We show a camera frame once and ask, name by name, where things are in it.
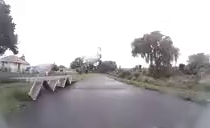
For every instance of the distant trees and bushes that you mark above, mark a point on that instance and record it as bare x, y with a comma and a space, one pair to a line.
93, 66

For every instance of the grey asphalt road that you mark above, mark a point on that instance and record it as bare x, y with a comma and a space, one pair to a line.
103, 103

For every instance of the large weeping tree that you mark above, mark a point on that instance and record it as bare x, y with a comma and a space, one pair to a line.
156, 50

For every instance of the low grey-roofed building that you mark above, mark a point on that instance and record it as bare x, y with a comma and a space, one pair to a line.
43, 68

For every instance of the grey metal guardrail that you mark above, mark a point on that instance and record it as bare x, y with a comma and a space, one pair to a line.
39, 83

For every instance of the overgrown grass verge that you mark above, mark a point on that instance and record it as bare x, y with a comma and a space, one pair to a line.
173, 85

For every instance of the house with red roof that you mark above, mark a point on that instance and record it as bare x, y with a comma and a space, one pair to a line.
14, 63

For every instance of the round bushy tree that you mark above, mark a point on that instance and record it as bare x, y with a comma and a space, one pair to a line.
198, 61

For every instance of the grass verge with guardrail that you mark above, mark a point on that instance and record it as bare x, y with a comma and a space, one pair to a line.
9, 96

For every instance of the large dark tree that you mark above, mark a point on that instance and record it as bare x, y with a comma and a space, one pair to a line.
3, 30

